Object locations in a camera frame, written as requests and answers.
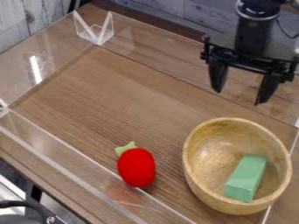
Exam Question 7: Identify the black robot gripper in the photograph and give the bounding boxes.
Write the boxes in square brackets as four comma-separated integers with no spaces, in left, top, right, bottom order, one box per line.
[200,35,299,105]

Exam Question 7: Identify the green rectangular block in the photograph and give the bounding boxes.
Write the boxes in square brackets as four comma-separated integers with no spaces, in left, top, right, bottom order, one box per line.
[224,155,266,202]

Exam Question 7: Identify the red toy strawberry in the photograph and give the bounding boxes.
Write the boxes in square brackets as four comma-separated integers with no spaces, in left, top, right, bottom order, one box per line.
[114,142,156,187]

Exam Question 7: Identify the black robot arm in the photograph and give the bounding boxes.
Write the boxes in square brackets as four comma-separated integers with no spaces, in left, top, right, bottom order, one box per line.
[200,0,299,104]

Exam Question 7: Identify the brown wooden bowl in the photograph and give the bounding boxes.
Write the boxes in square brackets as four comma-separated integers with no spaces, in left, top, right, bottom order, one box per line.
[181,117,292,215]

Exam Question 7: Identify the clear acrylic corner bracket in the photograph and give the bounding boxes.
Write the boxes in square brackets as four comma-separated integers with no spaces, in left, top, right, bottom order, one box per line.
[72,11,114,46]

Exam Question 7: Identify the clear acrylic tray wall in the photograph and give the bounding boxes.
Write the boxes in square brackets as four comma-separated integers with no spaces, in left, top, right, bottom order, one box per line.
[0,100,194,224]

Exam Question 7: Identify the black table leg bracket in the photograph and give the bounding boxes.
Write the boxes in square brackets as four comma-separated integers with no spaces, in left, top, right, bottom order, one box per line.
[24,185,66,224]

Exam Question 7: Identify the black cable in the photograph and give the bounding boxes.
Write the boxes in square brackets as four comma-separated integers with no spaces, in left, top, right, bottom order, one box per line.
[0,199,48,218]

